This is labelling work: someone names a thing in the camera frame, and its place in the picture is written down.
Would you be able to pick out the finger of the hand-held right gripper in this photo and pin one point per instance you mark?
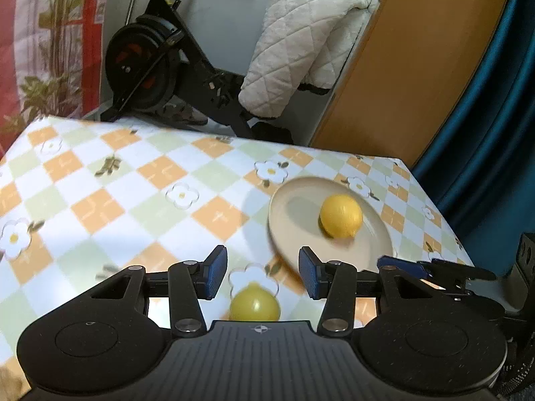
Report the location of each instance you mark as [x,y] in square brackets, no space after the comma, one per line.
[397,264]

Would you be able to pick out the checkered floral tablecloth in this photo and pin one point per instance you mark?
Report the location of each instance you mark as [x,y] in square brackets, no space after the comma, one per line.
[125,192]

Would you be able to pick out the red floral printed cloth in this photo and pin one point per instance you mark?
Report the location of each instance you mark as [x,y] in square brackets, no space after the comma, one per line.
[41,50]

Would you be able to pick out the black exercise bike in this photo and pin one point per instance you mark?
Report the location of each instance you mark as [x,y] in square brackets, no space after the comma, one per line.
[142,62]

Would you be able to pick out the white quilted blanket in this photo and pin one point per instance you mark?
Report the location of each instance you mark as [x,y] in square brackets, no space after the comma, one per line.
[292,50]

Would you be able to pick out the wooden board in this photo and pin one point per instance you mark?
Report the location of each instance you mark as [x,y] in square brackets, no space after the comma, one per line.
[397,71]

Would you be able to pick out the patterned sandal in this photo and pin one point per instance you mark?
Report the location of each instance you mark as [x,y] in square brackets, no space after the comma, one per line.
[184,113]

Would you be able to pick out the black fuzzy cloth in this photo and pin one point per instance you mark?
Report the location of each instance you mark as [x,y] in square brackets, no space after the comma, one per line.
[273,133]

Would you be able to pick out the teal curtain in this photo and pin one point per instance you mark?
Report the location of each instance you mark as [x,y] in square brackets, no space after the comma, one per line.
[493,133]

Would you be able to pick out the beige round plate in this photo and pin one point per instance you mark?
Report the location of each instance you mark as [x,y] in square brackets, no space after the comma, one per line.
[292,213]

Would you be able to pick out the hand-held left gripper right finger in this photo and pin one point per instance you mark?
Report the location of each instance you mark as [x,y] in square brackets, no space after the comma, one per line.
[308,273]

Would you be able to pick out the yellow lemon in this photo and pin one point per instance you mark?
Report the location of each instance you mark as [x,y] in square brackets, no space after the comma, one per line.
[340,216]
[254,305]

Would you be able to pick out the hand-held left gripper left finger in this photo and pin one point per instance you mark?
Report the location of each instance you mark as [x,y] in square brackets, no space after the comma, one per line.
[215,271]

